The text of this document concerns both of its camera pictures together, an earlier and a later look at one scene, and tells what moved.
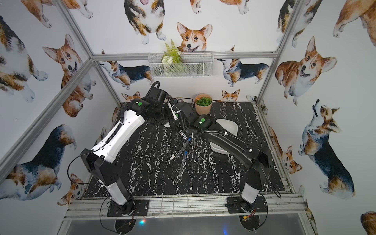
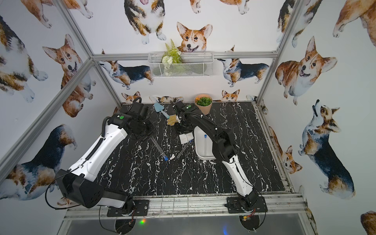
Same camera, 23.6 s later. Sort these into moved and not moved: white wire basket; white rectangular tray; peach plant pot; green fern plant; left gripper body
Moved: white rectangular tray; left gripper body
Not moved: white wire basket; peach plant pot; green fern plant
